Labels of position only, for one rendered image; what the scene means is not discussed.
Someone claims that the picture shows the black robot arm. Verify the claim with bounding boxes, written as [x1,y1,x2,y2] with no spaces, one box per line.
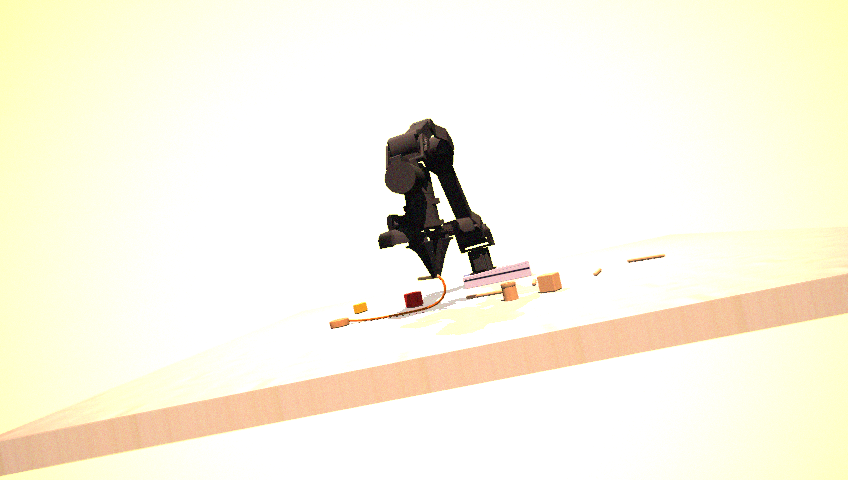
[384,118,497,275]

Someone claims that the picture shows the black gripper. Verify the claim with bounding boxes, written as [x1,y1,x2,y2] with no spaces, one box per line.
[378,193,475,278]

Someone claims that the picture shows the orange-brown wooden cylinder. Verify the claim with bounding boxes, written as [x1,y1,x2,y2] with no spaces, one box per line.
[500,281,519,301]

